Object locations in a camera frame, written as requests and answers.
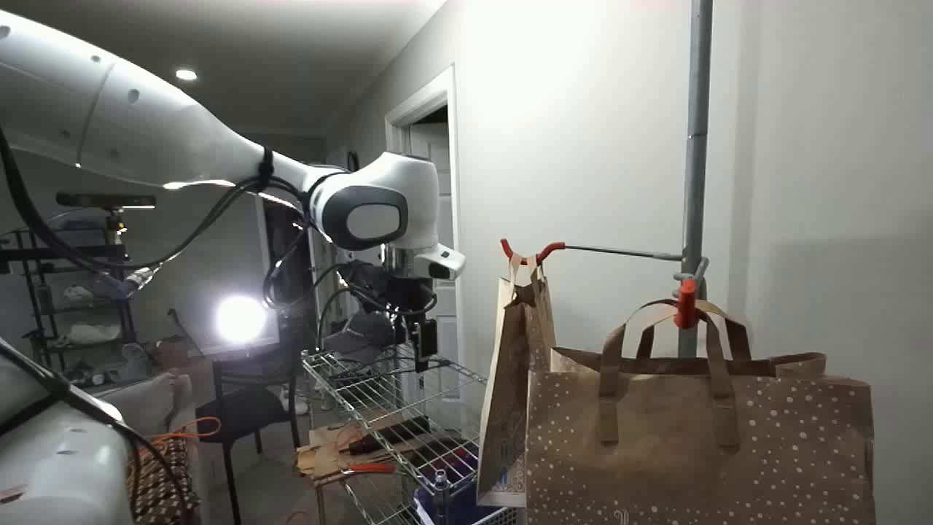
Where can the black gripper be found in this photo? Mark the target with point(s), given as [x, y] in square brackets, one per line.
[396, 292]

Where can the brown paper bag blue print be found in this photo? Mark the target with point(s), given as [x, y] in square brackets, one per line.
[505, 388]

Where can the dotted paper bag house print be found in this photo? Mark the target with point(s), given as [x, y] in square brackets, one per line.
[702, 439]

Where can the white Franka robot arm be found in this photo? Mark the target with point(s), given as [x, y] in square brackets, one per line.
[98, 105]

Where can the black background shelf unit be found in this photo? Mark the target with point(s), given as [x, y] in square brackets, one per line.
[59, 292]

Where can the dark grey fabric bundle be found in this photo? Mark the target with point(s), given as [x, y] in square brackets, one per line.
[355, 336]

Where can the white panel door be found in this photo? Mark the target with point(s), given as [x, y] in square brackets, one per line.
[448, 193]

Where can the black tall panel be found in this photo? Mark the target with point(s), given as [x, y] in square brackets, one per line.
[286, 292]

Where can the brown cardboard piece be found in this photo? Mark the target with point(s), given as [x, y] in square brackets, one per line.
[324, 454]

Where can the blue storage bin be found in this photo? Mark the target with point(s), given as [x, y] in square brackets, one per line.
[448, 499]

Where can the bright round lamp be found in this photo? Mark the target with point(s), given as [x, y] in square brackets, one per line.
[241, 320]

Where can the black chair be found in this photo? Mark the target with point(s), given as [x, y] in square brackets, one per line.
[249, 397]

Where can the short orange coated hook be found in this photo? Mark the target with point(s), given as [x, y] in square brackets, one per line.
[687, 304]

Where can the grey cushion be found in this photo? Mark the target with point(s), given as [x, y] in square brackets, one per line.
[148, 397]

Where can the grey metal pole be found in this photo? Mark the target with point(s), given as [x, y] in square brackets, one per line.
[698, 146]

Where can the recessed ceiling light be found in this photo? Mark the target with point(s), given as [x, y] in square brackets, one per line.
[186, 75]

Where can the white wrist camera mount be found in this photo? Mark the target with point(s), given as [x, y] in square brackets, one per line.
[442, 261]

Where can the black camera on bar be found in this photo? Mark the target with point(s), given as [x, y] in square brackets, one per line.
[103, 202]

